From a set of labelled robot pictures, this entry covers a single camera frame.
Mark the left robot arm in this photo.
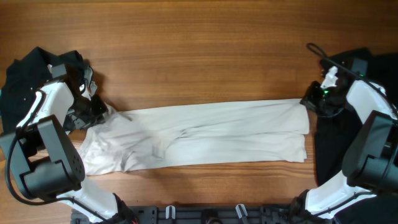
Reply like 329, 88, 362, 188
1, 64, 139, 223

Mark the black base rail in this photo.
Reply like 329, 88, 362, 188
70, 203, 296, 224

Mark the beige t-shirt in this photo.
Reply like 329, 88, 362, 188
78, 99, 310, 175

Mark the black folded polo shirt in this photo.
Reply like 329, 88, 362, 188
1, 47, 89, 134

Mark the black clothes pile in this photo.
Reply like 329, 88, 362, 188
313, 47, 398, 224

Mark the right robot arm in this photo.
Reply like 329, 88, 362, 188
283, 55, 397, 223

